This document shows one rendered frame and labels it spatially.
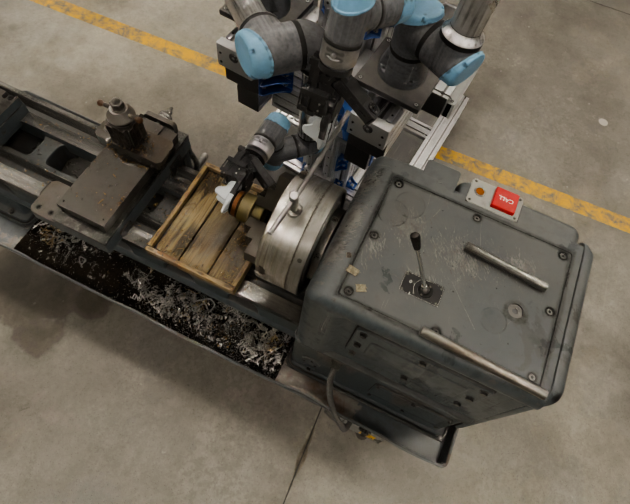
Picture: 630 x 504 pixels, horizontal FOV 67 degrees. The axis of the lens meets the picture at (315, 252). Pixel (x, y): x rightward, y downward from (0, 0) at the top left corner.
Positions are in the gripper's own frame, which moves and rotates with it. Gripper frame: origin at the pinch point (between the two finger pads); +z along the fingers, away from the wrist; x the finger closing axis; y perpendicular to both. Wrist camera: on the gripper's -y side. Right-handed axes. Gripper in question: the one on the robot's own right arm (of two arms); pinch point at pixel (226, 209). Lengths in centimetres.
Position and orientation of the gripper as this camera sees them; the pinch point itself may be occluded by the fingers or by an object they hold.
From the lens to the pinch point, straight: 133.3
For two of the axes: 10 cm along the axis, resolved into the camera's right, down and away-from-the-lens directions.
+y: -8.9, -4.3, 1.2
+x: 0.9, -4.3, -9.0
